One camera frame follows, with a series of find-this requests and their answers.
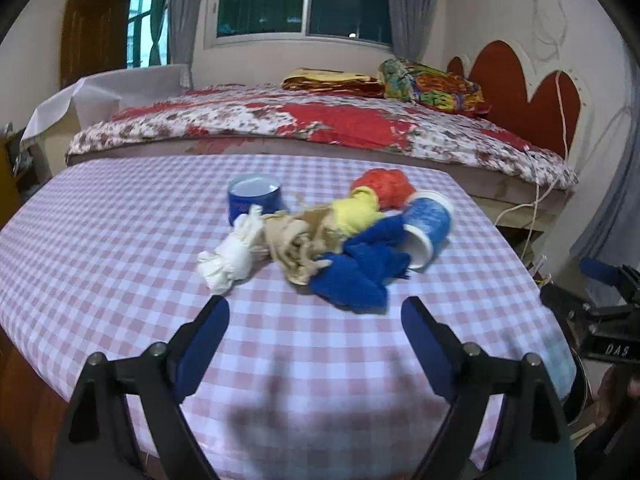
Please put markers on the pink checkered tablecloth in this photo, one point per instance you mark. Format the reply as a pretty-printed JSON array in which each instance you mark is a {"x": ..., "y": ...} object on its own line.
[{"x": 103, "y": 258}]

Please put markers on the folded yellow red blanket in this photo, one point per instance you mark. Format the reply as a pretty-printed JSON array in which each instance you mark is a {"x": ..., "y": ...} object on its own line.
[{"x": 333, "y": 81}]

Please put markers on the person's right hand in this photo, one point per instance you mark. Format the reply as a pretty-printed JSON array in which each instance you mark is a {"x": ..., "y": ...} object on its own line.
[{"x": 618, "y": 382}]

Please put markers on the red plastic bag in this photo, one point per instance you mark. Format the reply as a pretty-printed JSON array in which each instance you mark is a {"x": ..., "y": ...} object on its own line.
[{"x": 391, "y": 186}]

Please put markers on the grey curtain left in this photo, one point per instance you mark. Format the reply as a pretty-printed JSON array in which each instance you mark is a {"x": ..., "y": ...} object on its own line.
[{"x": 183, "y": 23}]

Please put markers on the beige cloth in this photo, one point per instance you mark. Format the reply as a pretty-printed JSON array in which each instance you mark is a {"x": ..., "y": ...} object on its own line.
[{"x": 299, "y": 242}]

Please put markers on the floral red bedspread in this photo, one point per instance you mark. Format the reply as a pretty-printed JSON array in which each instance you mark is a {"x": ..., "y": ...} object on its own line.
[{"x": 371, "y": 124}]

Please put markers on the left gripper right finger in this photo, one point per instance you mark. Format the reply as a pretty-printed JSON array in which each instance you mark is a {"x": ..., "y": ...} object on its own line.
[{"x": 531, "y": 439}]

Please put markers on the brown wooden door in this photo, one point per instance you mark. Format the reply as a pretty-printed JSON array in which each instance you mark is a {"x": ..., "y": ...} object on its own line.
[{"x": 93, "y": 39}]

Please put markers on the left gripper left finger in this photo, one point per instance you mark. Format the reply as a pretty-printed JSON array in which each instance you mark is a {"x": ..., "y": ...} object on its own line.
[{"x": 97, "y": 439}]

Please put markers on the colourful patterned pillow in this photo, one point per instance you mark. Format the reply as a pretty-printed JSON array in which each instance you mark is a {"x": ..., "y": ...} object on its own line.
[{"x": 425, "y": 85}]

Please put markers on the yellow cloth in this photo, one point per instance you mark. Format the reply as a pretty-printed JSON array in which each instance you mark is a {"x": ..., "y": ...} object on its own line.
[{"x": 357, "y": 212}]

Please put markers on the white sheet covered furniture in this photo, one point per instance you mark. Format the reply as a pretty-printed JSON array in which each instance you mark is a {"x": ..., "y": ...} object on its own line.
[{"x": 98, "y": 97}]

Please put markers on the white cloth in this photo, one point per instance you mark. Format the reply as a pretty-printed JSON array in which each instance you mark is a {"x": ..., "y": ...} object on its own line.
[{"x": 233, "y": 259}]

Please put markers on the window with white frame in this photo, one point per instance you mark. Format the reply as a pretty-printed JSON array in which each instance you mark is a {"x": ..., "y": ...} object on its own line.
[{"x": 360, "y": 21}]

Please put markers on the blue cloth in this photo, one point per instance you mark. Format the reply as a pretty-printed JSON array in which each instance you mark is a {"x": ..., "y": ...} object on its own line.
[{"x": 357, "y": 278}]

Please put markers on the grey curtain near wall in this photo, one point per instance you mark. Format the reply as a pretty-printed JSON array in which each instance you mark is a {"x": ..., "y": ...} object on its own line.
[{"x": 612, "y": 235}]

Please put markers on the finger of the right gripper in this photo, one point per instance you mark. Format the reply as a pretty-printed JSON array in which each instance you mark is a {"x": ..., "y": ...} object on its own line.
[
  {"x": 608, "y": 275},
  {"x": 566, "y": 304}
]

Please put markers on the grey curtain right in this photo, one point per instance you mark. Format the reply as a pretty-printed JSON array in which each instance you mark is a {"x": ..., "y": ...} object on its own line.
[{"x": 410, "y": 24}]

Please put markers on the blue white paper cup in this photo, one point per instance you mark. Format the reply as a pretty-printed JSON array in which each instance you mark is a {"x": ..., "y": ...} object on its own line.
[{"x": 428, "y": 218}]

